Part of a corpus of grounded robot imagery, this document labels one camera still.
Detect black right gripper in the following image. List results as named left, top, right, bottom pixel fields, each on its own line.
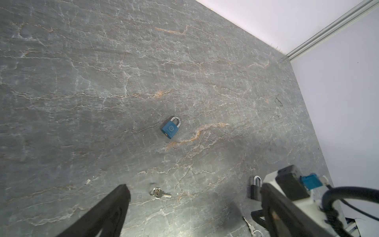
left=275, top=165, right=310, bottom=201

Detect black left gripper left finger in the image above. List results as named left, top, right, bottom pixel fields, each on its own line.
left=58, top=184, right=131, bottom=237

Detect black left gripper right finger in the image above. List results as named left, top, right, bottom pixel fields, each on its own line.
left=261, top=183, right=335, bottom=237

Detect silver key with ring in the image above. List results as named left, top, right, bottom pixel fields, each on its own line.
left=242, top=216, right=263, bottom=237

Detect black padlock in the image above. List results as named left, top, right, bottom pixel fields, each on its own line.
left=251, top=175, right=263, bottom=201

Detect small silver key on table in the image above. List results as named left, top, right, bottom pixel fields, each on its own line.
left=149, top=187, right=171, bottom=199

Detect blue padlock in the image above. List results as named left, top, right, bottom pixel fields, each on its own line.
left=161, top=116, right=181, bottom=139

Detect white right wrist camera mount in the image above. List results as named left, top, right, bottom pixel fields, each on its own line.
left=261, top=166, right=332, bottom=237

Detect black corrugated right cable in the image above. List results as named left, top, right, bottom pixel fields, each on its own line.
left=321, top=186, right=379, bottom=237

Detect aluminium frame rails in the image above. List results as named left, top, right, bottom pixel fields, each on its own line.
left=286, top=0, right=379, bottom=62

